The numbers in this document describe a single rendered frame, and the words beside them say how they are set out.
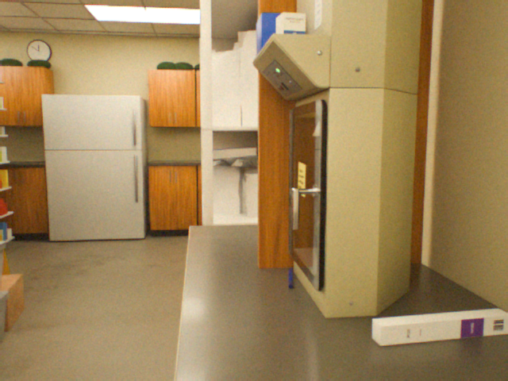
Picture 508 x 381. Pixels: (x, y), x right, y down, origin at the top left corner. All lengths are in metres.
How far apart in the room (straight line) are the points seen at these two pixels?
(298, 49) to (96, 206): 5.20
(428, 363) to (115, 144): 5.27
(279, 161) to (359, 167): 0.38
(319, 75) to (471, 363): 0.58
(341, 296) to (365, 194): 0.22
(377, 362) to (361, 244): 0.24
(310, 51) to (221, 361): 0.59
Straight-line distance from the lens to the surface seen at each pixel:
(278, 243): 1.30
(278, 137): 1.27
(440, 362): 0.87
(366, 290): 1.00
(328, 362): 0.82
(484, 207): 1.24
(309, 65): 0.91
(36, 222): 6.32
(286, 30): 1.00
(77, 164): 5.95
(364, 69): 0.95
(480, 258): 1.27
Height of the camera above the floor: 1.32
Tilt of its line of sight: 7 degrees down
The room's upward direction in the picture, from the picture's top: straight up
